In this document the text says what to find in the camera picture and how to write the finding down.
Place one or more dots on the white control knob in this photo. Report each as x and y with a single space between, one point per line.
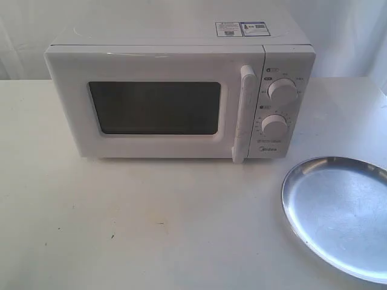
274 126
282 91

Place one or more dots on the white printed warning label sticker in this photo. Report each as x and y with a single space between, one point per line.
242 29

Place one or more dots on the upper white control knob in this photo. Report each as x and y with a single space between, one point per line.
282 91

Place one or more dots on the round metal tray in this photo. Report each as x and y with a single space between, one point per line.
337 207

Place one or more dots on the lower white control knob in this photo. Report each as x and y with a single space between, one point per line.
274 126

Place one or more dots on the white microwave oven body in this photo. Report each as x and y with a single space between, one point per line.
287 56

